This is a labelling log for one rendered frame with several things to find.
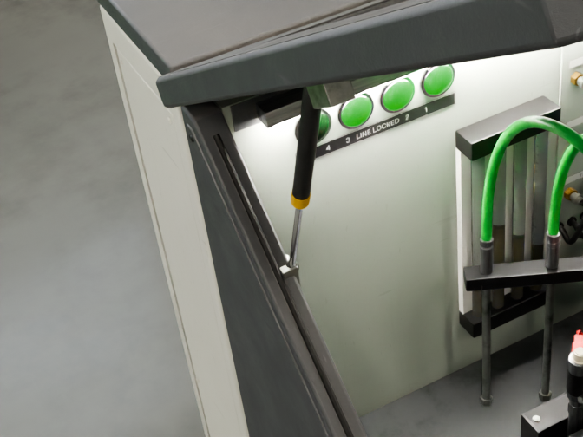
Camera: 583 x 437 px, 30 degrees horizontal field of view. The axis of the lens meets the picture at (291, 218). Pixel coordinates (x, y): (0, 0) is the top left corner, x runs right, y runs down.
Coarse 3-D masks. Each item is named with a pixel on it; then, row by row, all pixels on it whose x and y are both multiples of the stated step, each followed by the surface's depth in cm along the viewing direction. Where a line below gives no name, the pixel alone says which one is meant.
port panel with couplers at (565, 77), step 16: (576, 48) 146; (560, 64) 147; (576, 64) 148; (560, 80) 148; (576, 80) 148; (560, 96) 150; (576, 96) 151; (576, 112) 153; (576, 128) 155; (560, 144) 155; (576, 160) 159; (576, 176) 160; (576, 192) 161; (576, 208) 165
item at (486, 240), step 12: (528, 120) 125; (540, 120) 122; (552, 120) 121; (504, 132) 131; (516, 132) 128; (552, 132) 121; (564, 132) 119; (576, 132) 118; (504, 144) 132; (576, 144) 117; (492, 156) 135; (492, 168) 137; (492, 180) 138; (492, 192) 140; (492, 204) 142; (480, 240) 147; (492, 240) 146
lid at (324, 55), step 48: (384, 0) 112; (432, 0) 60; (480, 0) 55; (528, 0) 51; (576, 0) 49; (240, 48) 126; (288, 48) 82; (336, 48) 74; (384, 48) 67; (432, 48) 61; (480, 48) 56; (528, 48) 52; (192, 96) 112; (240, 96) 98; (336, 96) 86
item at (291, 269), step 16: (304, 96) 92; (304, 112) 94; (320, 112) 94; (304, 128) 96; (304, 144) 98; (304, 160) 101; (304, 176) 103; (304, 192) 106; (304, 208) 109; (288, 256) 124; (288, 272) 122
